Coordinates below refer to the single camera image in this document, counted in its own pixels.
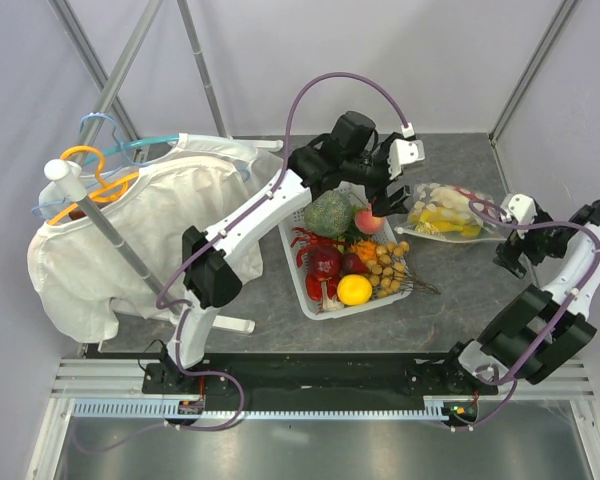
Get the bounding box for pink peach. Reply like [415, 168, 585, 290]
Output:
[354, 209, 385, 235]

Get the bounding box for orange fruit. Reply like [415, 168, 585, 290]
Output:
[337, 274, 373, 306]

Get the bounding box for white cable tray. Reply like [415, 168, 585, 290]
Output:
[72, 398, 449, 421]

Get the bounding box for yellow banana bunch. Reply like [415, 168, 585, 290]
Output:
[408, 208, 482, 238]

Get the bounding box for white shirt on blue hanger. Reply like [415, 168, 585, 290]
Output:
[37, 132, 286, 211]

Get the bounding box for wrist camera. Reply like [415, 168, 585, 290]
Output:
[500, 194, 537, 225]
[388, 123, 425, 180]

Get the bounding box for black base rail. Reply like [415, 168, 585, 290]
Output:
[142, 353, 497, 410]

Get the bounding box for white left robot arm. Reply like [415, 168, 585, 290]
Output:
[164, 111, 424, 393]

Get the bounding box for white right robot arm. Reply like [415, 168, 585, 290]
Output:
[437, 194, 600, 394]

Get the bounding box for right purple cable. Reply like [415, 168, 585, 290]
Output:
[424, 199, 600, 434]

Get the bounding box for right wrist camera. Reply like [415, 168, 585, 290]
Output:
[500, 194, 537, 225]

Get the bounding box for green cantaloupe melon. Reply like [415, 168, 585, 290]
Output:
[303, 190, 354, 238]

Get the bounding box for light blue hanger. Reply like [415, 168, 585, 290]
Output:
[29, 112, 251, 221]

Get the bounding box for clear polka dot zip bag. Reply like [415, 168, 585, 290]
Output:
[394, 182, 504, 244]

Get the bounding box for white garlic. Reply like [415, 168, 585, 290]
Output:
[320, 295, 345, 313]

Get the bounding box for white shirt on orange hanger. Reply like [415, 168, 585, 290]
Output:
[27, 157, 271, 343]

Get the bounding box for teal hanger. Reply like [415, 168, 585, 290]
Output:
[103, 134, 180, 157]

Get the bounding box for white radish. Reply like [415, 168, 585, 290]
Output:
[430, 185, 469, 211]

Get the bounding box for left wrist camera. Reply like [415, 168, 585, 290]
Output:
[388, 123, 425, 180]

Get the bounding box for metal clothes rack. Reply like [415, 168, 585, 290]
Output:
[43, 0, 256, 335]

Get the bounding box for brown longan bunch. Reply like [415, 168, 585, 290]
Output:
[365, 241, 440, 298]

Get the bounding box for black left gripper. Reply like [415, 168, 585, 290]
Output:
[343, 134, 410, 218]

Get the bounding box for orange hanger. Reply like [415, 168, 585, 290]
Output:
[43, 145, 139, 225]

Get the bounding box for dark red beet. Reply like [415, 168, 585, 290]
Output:
[341, 253, 369, 276]

